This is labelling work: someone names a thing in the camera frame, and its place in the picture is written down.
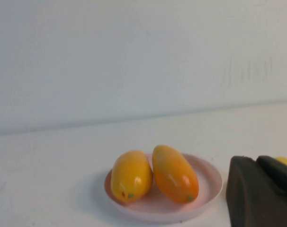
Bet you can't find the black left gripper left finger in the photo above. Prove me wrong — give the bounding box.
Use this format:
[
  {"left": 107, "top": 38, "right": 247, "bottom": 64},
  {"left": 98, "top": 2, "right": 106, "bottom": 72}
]
[{"left": 225, "top": 155, "right": 287, "bottom": 227}]

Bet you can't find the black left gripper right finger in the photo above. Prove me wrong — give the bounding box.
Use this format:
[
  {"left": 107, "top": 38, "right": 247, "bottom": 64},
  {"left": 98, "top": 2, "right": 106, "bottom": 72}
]
[{"left": 256, "top": 155, "right": 287, "bottom": 203}]

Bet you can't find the orange plastic mango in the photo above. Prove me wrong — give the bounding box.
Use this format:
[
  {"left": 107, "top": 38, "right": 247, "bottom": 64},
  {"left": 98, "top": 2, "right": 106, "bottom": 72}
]
[{"left": 152, "top": 144, "right": 199, "bottom": 204}]

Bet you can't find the yellow plastic mango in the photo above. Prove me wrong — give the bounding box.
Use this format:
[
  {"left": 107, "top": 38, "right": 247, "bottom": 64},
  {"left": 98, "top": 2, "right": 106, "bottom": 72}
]
[{"left": 110, "top": 150, "right": 154, "bottom": 203}]

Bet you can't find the pink round plate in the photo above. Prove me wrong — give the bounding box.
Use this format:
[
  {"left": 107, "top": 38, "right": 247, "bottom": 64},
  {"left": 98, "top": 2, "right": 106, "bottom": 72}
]
[{"left": 104, "top": 152, "right": 224, "bottom": 225}]

